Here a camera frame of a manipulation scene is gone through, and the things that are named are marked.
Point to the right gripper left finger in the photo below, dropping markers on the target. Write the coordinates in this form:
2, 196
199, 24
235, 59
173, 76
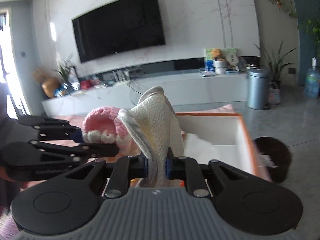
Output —
120, 174

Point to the brown gourd vase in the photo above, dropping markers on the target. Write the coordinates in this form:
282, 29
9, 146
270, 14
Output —
48, 83

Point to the black waste basket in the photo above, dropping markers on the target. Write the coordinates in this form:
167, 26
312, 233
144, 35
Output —
276, 156

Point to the orange cardboard box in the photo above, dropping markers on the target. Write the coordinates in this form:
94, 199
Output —
228, 133

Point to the red gift box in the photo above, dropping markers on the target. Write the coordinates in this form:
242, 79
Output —
89, 83

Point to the round paper fan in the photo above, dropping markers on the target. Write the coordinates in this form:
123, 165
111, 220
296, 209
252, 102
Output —
233, 60

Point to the white wifi router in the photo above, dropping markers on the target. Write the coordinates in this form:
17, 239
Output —
121, 77

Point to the potted plant in vase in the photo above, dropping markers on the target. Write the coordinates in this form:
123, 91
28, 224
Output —
69, 78

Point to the white marble tv console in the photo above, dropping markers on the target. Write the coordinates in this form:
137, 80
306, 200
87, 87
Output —
180, 89

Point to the brown teddy bear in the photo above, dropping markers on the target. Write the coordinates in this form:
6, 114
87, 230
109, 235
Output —
216, 53

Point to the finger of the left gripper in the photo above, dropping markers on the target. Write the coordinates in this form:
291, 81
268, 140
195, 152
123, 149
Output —
84, 151
50, 129

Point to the black curved television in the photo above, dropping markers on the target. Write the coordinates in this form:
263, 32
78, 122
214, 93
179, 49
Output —
117, 27

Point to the dark cabinet with plants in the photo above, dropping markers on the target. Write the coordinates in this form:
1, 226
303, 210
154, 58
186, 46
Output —
311, 28

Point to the person left hand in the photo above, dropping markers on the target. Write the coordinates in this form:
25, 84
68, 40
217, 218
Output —
4, 175

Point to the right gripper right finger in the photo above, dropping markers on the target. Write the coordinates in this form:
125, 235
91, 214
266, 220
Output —
189, 171

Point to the pink checkered tablecloth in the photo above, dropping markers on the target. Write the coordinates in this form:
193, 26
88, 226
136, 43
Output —
78, 120

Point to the white tissue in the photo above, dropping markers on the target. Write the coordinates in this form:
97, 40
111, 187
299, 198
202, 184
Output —
200, 150

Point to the blue water jug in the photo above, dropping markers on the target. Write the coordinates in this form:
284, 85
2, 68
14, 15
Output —
311, 88

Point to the tall green floor plant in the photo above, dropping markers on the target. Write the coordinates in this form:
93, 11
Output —
276, 61

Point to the woven plaid basket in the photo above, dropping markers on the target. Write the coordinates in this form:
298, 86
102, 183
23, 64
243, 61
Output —
273, 94

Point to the peach white knitted cloth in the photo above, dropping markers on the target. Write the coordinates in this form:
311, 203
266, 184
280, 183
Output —
154, 127

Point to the grey metal trash can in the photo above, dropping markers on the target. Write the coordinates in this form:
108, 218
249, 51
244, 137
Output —
258, 80

